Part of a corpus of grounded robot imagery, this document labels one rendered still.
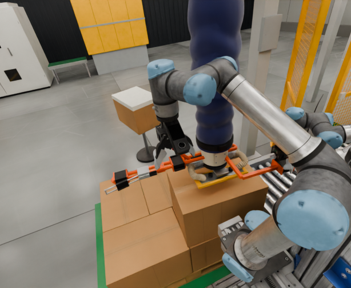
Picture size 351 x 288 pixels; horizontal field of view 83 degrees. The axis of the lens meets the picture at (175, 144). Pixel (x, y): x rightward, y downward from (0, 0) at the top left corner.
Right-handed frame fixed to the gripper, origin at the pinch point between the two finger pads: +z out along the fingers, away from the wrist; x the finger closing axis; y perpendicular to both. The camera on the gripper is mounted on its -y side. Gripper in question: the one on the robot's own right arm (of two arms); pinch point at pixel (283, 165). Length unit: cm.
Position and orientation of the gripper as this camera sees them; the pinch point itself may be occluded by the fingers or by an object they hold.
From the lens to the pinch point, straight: 128.6
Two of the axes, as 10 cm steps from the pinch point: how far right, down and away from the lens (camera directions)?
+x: 2.8, 5.4, -7.9
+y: -9.5, 2.5, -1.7
